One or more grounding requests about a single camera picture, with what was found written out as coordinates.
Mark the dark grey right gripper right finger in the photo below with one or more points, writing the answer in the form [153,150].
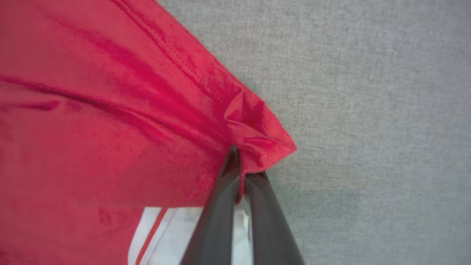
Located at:
[268,228]

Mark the red and white garment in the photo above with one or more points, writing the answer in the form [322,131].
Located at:
[110,110]

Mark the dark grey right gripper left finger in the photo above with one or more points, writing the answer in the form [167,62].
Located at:
[217,221]

